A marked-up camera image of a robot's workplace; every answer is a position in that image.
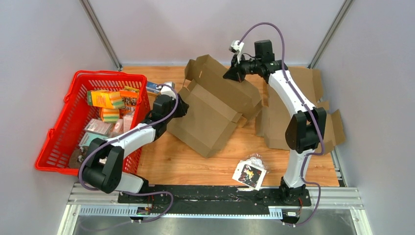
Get teal packaged item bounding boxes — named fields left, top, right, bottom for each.
left=78, top=132, right=108, bottom=147

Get orange sponge pack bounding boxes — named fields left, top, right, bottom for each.
left=87, top=90, right=125, bottom=109

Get flat cardboard box stack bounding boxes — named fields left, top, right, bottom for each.
left=254, top=66, right=346, bottom=155

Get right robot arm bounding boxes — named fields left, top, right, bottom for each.
left=223, top=40, right=327, bottom=205

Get plastic bag with printed card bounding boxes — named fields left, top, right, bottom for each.
left=232, top=153, right=268, bottom=190

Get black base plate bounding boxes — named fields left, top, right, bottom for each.
left=117, top=184, right=312, bottom=215

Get red plastic shopping basket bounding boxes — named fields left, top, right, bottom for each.
left=34, top=70, right=150, bottom=176

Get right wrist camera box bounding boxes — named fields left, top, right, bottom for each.
left=229, top=40, right=244, bottom=64

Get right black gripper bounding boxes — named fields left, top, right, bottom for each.
left=223, top=53, right=260, bottom=83

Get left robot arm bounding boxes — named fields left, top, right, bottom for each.
left=78, top=94, right=189, bottom=203

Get pink packaged item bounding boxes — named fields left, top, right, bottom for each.
left=84, top=118, right=114, bottom=136

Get orange snack packet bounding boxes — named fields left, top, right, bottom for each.
left=119, top=86, right=139, bottom=112

